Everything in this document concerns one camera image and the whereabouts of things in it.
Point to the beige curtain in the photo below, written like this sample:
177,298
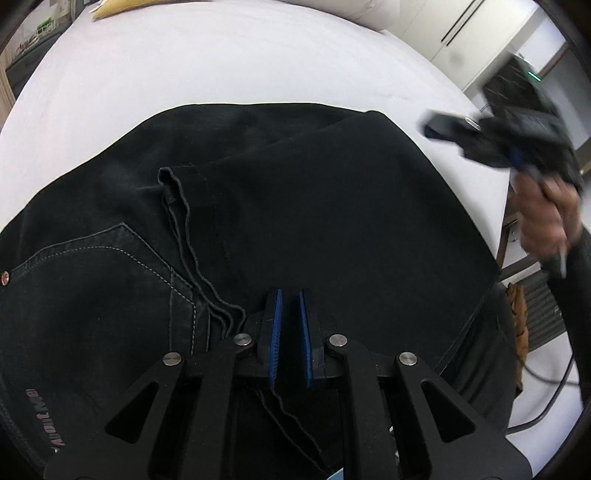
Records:
5,94

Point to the person's dark trousers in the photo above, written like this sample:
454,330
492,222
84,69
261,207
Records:
485,360

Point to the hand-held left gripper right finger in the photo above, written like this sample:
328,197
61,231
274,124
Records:
304,337

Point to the person's right hand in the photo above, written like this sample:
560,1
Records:
540,217

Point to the bed with white sheet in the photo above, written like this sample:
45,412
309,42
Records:
231,60

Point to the dark grey nightstand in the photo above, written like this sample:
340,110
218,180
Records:
32,64

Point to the brown wooden object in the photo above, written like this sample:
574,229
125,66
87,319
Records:
517,323

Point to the white wardrobe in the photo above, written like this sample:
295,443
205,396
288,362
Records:
443,32

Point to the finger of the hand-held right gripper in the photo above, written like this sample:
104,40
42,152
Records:
445,125
489,152

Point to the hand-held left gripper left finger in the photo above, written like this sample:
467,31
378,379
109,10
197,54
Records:
275,337

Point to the black pants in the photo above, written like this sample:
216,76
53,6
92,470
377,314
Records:
300,207

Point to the grey slatted panel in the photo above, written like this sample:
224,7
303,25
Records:
547,309

